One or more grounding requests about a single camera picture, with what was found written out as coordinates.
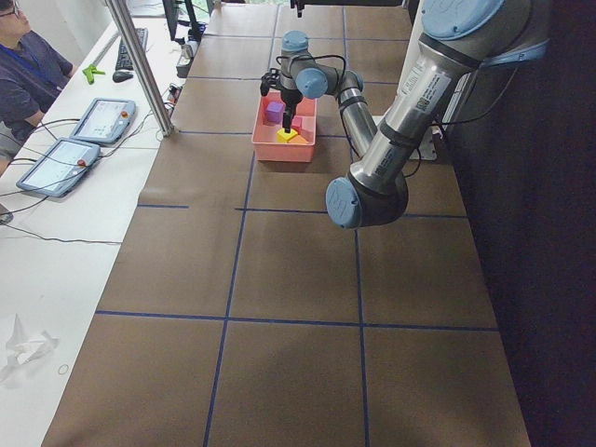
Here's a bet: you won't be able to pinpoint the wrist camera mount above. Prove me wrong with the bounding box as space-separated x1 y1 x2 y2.
260 67 283 97

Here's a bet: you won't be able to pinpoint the black computer mouse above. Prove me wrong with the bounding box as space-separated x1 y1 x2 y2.
112 70 133 84

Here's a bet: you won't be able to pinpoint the orange foam block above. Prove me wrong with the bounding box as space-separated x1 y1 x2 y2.
288 135 309 145

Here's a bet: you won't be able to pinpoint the seated person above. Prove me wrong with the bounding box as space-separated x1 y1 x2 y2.
0 0 80 178

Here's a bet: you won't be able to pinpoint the black keyboard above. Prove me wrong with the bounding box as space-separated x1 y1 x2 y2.
115 27 149 72

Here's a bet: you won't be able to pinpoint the yellow foam block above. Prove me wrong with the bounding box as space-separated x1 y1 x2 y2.
276 128 299 143

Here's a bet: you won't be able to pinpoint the aluminium frame post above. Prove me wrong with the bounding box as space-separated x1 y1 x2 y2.
106 0 174 137

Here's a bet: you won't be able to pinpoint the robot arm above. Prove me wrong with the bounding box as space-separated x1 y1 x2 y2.
262 0 551 228
290 0 403 18

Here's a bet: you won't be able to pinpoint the pink plastic bin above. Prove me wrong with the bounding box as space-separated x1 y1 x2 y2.
251 90 318 163

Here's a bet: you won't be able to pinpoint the purple foam block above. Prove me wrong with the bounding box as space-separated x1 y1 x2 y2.
264 101 285 124

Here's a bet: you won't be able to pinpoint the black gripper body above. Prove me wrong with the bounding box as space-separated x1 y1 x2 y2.
280 88 302 110

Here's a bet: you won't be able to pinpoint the brown paper table cover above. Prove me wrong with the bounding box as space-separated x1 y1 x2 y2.
44 5 529 446

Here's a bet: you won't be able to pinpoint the crumpled white paper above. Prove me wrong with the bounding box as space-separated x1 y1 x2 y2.
1 314 60 382

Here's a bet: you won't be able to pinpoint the green plastic tool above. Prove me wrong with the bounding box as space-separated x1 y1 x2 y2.
82 64 105 85

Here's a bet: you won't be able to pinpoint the black pendant cables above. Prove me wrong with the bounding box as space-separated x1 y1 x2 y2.
0 109 164 246

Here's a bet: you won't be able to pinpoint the near teach pendant tablet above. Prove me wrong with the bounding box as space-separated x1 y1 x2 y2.
16 138 101 197

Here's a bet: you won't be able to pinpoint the teach pendant tablet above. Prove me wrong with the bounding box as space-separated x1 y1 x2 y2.
70 98 136 144
16 138 101 197

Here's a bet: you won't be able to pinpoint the red foam block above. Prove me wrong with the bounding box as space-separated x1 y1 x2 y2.
291 115 303 134

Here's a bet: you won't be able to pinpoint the far teach pendant tablet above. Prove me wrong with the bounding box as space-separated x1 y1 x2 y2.
70 98 136 144

